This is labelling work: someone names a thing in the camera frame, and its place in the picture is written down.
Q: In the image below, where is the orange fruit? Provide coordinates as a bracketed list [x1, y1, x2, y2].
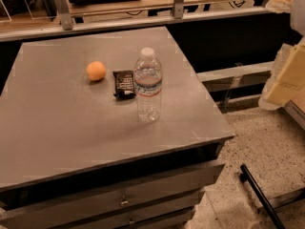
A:
[86, 61, 106, 81]

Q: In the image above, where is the black metal bar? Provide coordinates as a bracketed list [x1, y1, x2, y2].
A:
[239, 164, 286, 229]

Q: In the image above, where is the upper drawer knob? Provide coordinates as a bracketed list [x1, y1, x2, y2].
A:
[120, 196, 130, 207]

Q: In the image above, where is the metal railing frame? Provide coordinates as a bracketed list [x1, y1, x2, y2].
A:
[0, 0, 268, 42]

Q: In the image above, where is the grey drawer cabinet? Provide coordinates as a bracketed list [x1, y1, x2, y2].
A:
[0, 27, 233, 229]

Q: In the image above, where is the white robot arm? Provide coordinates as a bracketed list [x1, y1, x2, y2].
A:
[258, 0, 305, 111]

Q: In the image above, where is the drawer knob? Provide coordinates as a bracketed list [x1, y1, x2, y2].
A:
[120, 196, 130, 207]
[128, 217, 135, 225]

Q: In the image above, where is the lower drawer knob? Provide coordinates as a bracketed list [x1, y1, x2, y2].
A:
[128, 217, 135, 225]

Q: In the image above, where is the black snack packet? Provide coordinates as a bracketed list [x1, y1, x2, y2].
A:
[112, 71, 135, 100]

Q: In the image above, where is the clear plastic water bottle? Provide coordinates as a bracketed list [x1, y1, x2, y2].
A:
[133, 48, 163, 122]

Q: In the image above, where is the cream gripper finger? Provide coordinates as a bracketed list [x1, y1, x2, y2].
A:
[258, 38, 305, 111]

